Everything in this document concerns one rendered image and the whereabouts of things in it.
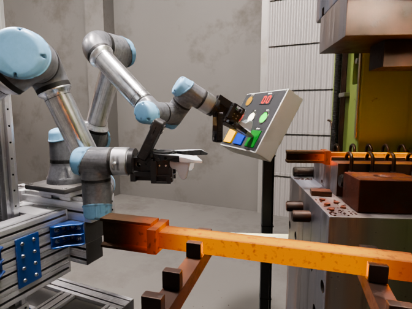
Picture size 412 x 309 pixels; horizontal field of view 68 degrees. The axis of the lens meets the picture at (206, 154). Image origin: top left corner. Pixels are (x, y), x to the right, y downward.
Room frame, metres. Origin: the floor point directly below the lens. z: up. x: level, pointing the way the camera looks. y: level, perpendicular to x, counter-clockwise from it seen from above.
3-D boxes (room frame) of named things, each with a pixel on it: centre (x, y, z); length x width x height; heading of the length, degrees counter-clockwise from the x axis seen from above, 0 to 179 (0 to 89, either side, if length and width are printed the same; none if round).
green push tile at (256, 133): (1.22, -0.19, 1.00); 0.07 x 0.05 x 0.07; 20
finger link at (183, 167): (0.73, 0.05, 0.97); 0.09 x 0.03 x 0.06; 49
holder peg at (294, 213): (0.68, -0.22, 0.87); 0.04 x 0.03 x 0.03; 85
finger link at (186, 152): (0.85, 0.04, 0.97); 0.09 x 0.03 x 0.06; 121
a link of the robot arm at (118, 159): (0.80, 0.22, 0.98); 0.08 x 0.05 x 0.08; 175
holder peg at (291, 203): (0.76, -0.23, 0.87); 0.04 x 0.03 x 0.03; 85
